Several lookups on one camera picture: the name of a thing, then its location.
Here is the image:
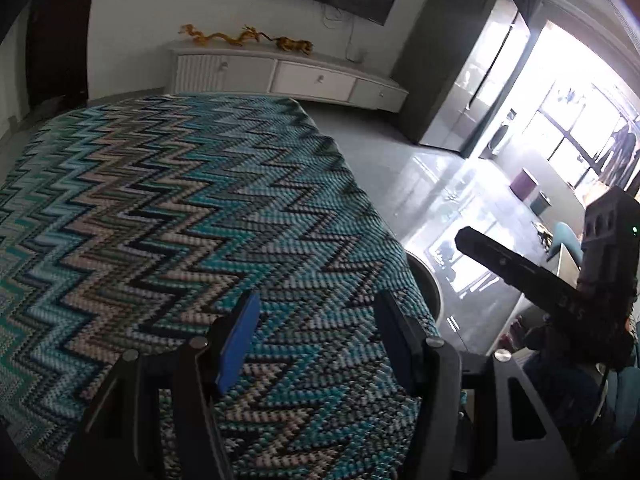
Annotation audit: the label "tall dark cabinet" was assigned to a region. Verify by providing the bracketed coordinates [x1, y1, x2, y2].
[390, 0, 531, 153]

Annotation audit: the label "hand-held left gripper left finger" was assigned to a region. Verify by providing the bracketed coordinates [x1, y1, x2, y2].
[65, 290, 262, 480]

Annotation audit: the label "grey door mat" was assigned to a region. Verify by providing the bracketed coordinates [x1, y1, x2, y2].
[32, 96, 66, 117]

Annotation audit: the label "dark brown door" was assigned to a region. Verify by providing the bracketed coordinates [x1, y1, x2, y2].
[25, 0, 101, 111]

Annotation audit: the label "zigzag patterned rug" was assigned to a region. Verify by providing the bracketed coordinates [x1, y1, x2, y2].
[0, 92, 468, 480]

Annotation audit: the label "teal chair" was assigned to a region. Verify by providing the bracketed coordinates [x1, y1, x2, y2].
[545, 220, 583, 261]

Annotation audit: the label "white television cabinet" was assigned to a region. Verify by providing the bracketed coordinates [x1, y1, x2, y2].
[165, 40, 410, 113]

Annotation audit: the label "small golden ornament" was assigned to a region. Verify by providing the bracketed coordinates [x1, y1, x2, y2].
[272, 36, 315, 56]

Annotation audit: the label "white round trash bin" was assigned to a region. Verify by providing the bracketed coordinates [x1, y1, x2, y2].
[405, 250, 447, 333]

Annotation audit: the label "purple stool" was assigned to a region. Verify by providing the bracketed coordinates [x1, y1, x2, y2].
[509, 167, 538, 201]

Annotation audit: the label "white appliance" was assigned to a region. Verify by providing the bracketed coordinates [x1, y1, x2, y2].
[487, 110, 516, 158]

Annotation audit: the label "hanging dark clothes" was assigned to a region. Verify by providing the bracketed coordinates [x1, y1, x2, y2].
[600, 120, 640, 196]

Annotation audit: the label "long golden dragon ornament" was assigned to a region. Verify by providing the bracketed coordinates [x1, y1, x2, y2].
[180, 23, 275, 49]

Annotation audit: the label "person's blue clothing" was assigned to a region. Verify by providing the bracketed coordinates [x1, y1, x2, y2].
[520, 325, 640, 461]

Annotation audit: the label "television cables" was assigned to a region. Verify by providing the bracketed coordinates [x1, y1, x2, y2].
[320, 2, 358, 53]

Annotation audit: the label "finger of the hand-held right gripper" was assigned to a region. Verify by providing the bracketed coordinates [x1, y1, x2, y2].
[455, 226, 583, 313]

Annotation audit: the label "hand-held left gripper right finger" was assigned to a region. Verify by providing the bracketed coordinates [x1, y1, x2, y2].
[374, 290, 576, 480]

